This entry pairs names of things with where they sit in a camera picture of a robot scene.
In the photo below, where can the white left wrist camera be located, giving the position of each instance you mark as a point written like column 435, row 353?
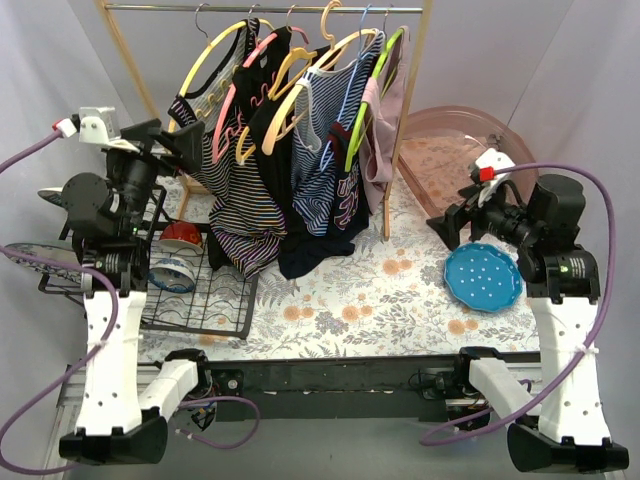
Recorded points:
column 99, row 126

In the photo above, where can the pink mauve garment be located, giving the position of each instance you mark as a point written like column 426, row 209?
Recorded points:
column 377, row 149

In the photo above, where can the pink translucent plastic basin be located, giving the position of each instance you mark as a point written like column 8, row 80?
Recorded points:
column 440, row 144

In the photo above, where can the blue wire hanger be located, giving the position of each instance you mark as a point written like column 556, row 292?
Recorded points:
column 360, row 55

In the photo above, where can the black garment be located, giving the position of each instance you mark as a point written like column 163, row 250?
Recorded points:
column 299, row 252

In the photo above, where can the red bowl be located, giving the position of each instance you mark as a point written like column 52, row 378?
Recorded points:
column 182, row 235

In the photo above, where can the black white striped tank top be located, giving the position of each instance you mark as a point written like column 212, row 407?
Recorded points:
column 246, row 224

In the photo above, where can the blue dotted plate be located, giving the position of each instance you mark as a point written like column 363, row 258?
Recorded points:
column 482, row 277

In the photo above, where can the green plastic hanger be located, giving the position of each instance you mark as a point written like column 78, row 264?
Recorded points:
column 384, row 75

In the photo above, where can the navy jersey with letters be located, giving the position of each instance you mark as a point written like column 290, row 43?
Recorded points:
column 350, row 213

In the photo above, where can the floral tablecloth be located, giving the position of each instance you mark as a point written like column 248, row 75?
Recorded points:
column 386, row 299

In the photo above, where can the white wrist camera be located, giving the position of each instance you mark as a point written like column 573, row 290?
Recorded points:
column 99, row 126
column 486, row 171

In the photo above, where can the blue floral patterned plate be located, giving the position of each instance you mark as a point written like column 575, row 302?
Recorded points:
column 43, row 257

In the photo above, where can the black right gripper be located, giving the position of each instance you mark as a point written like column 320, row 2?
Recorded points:
column 470, row 212

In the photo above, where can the white plate with lettering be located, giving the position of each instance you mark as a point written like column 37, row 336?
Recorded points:
column 52, row 195

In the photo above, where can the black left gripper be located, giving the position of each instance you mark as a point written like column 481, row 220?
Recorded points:
column 151, row 145

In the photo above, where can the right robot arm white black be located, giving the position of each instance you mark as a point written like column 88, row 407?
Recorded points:
column 562, row 428

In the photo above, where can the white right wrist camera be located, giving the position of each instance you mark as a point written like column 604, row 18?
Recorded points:
column 486, row 171

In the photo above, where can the blue white striped tank top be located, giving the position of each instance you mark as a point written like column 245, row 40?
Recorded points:
column 319, row 104

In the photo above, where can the blue white porcelain bowl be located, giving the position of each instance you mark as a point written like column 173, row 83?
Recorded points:
column 173, row 275

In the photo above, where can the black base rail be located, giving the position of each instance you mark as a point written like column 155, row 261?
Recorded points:
column 416, row 387

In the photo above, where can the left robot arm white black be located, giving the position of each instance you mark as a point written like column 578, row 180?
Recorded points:
column 119, row 424

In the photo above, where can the wooden clothes rack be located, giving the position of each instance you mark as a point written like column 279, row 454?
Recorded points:
column 191, row 187

